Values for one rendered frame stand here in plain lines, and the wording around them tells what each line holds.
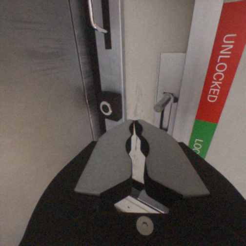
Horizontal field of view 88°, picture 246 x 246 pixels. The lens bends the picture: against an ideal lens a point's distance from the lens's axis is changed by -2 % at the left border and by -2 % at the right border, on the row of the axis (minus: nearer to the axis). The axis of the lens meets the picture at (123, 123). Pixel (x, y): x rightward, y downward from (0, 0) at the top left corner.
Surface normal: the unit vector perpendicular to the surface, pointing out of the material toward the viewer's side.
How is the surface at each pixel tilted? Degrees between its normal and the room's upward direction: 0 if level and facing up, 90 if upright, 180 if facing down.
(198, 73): 90
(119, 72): 90
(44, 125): 0
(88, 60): 0
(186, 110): 90
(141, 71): 90
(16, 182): 0
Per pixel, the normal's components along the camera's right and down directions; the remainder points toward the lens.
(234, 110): -0.53, 0.44
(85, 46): 0.85, 0.24
